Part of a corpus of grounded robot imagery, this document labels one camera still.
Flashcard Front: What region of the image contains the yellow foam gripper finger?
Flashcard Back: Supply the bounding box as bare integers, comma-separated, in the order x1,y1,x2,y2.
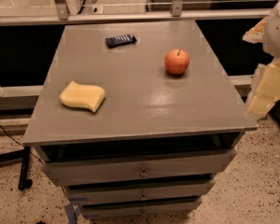
243,17,267,44
245,58,280,116

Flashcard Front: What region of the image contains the red apple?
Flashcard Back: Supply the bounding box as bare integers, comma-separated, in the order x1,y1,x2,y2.
164,49,189,76

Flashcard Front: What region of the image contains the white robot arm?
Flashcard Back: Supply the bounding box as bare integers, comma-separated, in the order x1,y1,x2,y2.
243,0,280,119

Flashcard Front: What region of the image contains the blue rxbar wrapper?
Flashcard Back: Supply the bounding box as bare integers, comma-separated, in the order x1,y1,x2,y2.
105,34,137,49

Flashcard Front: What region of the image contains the top grey drawer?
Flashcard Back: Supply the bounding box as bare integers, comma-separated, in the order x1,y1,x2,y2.
42,148,236,186

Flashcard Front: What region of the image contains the grey drawer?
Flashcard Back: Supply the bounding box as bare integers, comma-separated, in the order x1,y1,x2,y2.
42,148,236,186
65,179,215,205
80,196,202,219

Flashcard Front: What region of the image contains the grey drawer cabinet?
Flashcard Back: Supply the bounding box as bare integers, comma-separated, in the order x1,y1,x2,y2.
21,20,259,221

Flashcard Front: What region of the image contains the yellow sponge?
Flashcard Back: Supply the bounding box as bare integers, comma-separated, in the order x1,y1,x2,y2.
60,81,105,113

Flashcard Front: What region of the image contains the bottom grey drawer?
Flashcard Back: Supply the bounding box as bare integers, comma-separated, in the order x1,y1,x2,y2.
80,196,202,219

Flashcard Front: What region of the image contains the middle grey drawer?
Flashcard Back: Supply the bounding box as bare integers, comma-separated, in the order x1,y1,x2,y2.
65,179,215,205

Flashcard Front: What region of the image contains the black stand leg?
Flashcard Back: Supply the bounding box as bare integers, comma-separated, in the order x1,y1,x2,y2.
0,147,33,190

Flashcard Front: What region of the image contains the metal railing frame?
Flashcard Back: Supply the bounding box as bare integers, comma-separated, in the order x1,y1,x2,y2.
0,0,279,26

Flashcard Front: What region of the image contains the black cable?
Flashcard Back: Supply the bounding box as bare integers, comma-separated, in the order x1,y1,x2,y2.
0,115,45,165

